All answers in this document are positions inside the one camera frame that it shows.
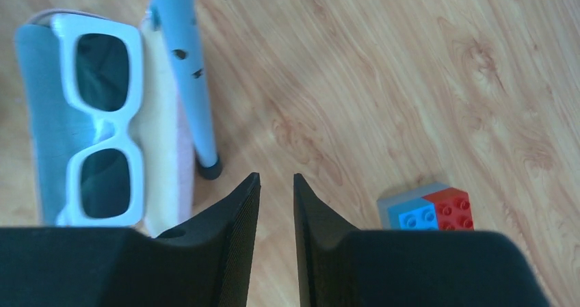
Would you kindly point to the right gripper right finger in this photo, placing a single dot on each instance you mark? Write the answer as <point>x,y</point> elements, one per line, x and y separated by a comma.
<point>342,265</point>

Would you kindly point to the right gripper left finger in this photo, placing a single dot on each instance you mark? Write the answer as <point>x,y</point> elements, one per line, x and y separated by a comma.
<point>205,261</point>

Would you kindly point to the pink glasses case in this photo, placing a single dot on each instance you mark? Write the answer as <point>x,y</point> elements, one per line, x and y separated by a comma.
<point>160,131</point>

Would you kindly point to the white frame sunglasses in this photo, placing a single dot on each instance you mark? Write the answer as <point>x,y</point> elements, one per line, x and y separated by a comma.
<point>102,71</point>

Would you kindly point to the light blue cleaning cloth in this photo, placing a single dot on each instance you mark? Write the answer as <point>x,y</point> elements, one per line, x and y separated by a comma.
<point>58,131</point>

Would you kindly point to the colourful block cube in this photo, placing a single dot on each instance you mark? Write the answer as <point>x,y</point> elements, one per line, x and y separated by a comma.
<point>436,206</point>

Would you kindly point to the silver tripod stand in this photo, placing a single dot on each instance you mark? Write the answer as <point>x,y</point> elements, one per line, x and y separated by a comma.
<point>178,21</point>

